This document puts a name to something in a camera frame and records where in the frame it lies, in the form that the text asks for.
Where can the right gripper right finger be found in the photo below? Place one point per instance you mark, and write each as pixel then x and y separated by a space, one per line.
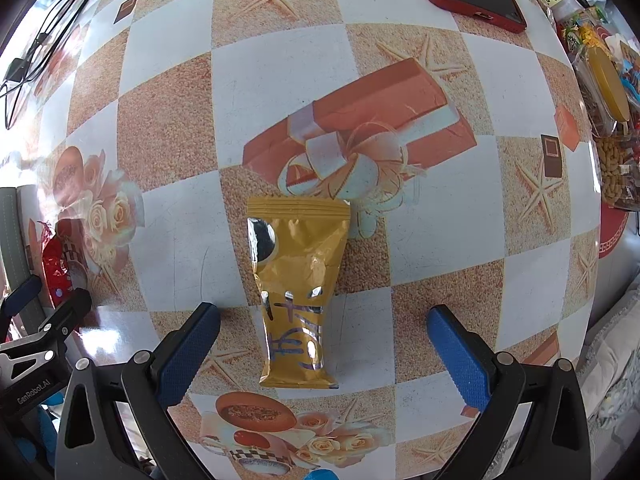
pixel 554 442

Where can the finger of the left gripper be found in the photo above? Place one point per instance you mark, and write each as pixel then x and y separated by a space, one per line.
pixel 21 297

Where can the red round coaster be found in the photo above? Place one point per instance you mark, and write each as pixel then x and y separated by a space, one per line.
pixel 613 224

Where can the gold snack packet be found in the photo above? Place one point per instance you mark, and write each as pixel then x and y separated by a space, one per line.
pixel 297 246

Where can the yellow lid snack jar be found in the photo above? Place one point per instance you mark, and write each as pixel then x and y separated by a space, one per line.
pixel 602 92

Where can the long red snack packet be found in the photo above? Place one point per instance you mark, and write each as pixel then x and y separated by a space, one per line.
pixel 63 262

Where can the peanut jar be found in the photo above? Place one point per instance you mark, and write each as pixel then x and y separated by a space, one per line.
pixel 619 171

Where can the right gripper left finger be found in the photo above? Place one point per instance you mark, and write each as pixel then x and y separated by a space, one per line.
pixel 93 441

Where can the grey white storage tray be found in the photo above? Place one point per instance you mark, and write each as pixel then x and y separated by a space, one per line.
pixel 13 257

